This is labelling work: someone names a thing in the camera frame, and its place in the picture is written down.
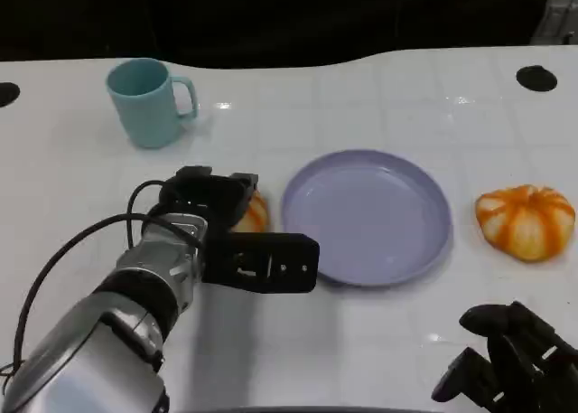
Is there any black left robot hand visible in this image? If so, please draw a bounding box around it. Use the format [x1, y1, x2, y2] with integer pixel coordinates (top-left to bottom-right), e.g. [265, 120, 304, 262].
[157, 165, 260, 234]

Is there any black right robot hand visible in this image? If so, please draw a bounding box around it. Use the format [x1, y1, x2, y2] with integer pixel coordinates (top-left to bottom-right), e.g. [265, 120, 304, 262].
[431, 300, 578, 413]

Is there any orange and white bread roll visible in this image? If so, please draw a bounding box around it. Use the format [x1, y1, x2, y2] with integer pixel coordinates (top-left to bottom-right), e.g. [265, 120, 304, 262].
[474, 184, 577, 264]
[232, 189, 271, 234]

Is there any pale green mug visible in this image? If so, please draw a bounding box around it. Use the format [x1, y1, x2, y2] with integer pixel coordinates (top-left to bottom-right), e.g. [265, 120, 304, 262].
[106, 58, 200, 150]

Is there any lilac plate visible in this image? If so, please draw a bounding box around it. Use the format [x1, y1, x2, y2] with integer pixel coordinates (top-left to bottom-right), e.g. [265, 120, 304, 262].
[280, 148, 454, 289]

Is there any black table grommet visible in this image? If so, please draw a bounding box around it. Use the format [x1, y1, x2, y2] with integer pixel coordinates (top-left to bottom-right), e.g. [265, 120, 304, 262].
[516, 64, 559, 92]
[0, 81, 22, 108]

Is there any grey equipment case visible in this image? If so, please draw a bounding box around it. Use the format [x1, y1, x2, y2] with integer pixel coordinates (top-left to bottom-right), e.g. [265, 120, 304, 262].
[531, 0, 578, 47]

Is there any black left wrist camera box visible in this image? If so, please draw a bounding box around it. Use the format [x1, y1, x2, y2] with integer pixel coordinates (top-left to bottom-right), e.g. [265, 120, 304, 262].
[201, 230, 321, 295]

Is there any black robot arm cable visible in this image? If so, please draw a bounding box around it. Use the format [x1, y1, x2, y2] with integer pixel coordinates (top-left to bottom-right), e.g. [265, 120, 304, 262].
[0, 180, 204, 382]

